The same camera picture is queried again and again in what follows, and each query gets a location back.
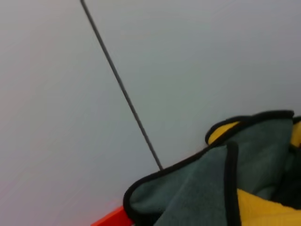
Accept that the yellow and grey towel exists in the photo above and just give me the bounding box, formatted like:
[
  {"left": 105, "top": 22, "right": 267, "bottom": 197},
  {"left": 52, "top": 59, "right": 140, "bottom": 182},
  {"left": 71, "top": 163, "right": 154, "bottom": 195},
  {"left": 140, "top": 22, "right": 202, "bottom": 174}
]
[{"left": 123, "top": 110, "right": 301, "bottom": 226}]

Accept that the red plastic object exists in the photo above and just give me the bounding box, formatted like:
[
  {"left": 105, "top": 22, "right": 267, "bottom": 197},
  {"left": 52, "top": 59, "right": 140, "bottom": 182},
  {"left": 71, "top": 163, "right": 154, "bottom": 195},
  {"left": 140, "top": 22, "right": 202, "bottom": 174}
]
[{"left": 90, "top": 204, "right": 135, "bottom": 226}]

